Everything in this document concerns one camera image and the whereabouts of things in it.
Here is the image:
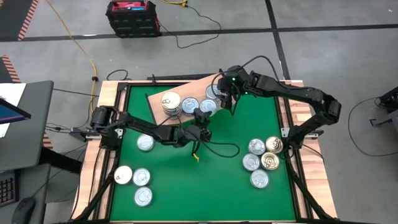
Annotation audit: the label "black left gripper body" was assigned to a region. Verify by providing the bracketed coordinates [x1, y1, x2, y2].
[183, 123, 214, 146]

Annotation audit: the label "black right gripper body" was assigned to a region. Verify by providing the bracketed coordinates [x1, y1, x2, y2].
[216, 65, 249, 95]

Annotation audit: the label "silver lid tuna can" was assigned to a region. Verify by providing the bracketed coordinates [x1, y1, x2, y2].
[136, 134, 155, 152]
[134, 186, 154, 207]
[132, 167, 152, 187]
[248, 138, 266, 156]
[205, 83, 223, 101]

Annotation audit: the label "red albacore tuna can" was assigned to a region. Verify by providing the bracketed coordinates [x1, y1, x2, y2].
[249, 169, 270, 189]

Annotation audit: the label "pale lid tuna can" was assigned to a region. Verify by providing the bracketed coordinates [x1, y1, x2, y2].
[113, 165, 134, 185]

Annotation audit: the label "wooden shelf with black legs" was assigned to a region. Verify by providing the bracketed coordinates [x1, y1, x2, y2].
[144, 68, 239, 131]

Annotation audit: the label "gold lid tuna can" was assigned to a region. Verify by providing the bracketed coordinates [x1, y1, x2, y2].
[261, 151, 280, 171]
[265, 136, 284, 154]

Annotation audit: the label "green table mat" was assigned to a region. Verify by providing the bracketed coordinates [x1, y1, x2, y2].
[109, 84, 297, 222]

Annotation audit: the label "black equipment stand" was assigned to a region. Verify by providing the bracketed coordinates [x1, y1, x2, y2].
[369, 86, 398, 128]

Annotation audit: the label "grey desk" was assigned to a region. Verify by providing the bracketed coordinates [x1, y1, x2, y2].
[0, 80, 82, 224]

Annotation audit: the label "laptop screen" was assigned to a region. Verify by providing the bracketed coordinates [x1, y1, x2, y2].
[0, 98, 32, 125]

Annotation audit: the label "white paper sheet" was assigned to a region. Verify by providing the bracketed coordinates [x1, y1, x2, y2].
[0, 83, 27, 138]

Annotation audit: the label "black computer mouse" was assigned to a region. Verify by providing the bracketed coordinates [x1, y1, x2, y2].
[11, 197, 36, 224]

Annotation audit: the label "black keyboard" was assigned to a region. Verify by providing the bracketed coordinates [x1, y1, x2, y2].
[0, 172, 17, 207]

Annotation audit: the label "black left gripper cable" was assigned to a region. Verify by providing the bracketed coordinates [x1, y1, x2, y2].
[192, 140, 241, 159]

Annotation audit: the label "black floor cable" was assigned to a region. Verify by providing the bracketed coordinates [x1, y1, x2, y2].
[157, 3, 222, 50]
[346, 96, 398, 157]

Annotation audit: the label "yellow cord with plug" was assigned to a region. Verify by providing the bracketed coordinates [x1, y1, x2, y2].
[160, 0, 189, 8]

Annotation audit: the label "black cable loop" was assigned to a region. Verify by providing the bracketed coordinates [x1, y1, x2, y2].
[106, 68, 130, 82]

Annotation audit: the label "yellow extension cord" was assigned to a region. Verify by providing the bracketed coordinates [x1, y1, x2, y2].
[45, 0, 99, 118]

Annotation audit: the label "black table frame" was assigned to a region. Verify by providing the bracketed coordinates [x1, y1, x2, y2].
[70, 70, 338, 224]

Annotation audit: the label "thin black desk cable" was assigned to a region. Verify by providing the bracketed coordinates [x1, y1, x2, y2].
[52, 88, 100, 97]

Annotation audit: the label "black arm base cables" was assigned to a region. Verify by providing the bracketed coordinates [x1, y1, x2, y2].
[45, 123, 94, 142]

